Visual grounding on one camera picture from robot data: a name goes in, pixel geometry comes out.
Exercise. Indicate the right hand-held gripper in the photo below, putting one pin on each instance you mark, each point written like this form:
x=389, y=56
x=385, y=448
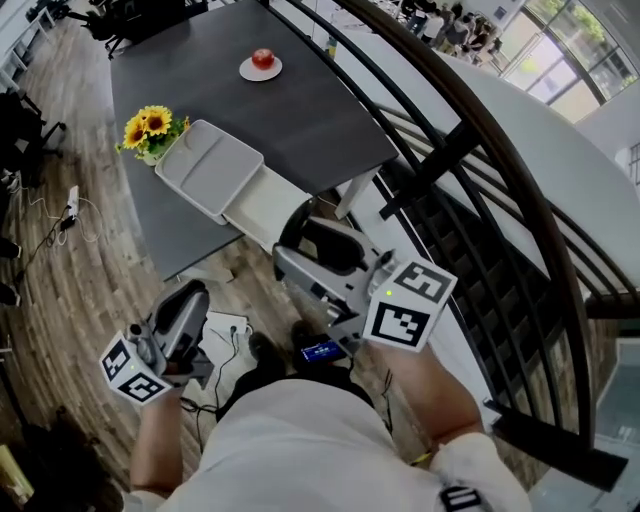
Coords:
x=400, y=315

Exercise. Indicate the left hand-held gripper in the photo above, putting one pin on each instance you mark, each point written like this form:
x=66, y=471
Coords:
x=135, y=372

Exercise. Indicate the white drawer box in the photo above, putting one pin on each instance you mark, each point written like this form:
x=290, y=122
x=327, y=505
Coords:
x=210, y=160

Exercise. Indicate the person's left forearm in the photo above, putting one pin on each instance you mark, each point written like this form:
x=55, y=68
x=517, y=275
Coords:
x=155, y=440

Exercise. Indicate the person's right forearm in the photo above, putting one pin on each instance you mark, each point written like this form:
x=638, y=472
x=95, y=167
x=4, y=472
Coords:
x=425, y=395

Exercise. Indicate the person's black right shoe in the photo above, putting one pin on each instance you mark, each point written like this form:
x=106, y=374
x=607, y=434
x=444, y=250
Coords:
x=304, y=335

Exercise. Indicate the person's black shoe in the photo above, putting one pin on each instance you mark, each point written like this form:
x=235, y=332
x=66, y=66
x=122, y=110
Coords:
x=304, y=335
x=267, y=350

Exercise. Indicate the person's black left shoe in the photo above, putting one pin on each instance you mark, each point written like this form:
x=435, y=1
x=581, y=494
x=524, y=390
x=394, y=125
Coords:
x=267, y=350

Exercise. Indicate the black device with blue screen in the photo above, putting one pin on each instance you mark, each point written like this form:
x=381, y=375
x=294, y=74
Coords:
x=322, y=352

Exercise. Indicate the person's black trousers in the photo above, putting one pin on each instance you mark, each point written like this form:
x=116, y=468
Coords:
x=270, y=385

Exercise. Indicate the dark staircase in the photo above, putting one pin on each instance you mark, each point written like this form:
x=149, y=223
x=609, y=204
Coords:
x=440, y=240

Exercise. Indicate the black power adapter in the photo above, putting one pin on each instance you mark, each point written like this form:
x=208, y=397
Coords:
x=67, y=224

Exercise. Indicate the black metal railing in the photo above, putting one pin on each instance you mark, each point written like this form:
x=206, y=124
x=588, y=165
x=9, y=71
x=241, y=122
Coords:
x=430, y=167

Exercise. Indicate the slim white power strip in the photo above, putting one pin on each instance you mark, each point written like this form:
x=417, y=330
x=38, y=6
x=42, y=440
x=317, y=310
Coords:
x=74, y=200

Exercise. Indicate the black bag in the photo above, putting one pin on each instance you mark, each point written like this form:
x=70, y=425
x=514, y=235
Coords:
x=70, y=460

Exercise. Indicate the sunflowers in white pot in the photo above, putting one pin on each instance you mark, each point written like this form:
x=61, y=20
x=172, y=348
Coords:
x=150, y=127

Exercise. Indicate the dark grey table white legs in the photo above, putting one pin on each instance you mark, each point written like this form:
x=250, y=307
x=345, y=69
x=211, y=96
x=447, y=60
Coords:
x=225, y=90

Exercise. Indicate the person's white shirt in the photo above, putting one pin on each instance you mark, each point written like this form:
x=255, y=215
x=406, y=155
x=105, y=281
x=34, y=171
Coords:
x=310, y=450

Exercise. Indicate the white round plate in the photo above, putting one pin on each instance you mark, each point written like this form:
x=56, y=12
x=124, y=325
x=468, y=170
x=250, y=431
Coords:
x=260, y=74

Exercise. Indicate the red apple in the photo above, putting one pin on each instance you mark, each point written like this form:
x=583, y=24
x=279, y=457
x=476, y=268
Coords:
x=263, y=59

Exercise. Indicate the row of white desks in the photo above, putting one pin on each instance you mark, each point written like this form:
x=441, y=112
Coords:
x=20, y=45

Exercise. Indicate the large glass window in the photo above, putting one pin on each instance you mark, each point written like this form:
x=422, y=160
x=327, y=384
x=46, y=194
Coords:
x=575, y=50

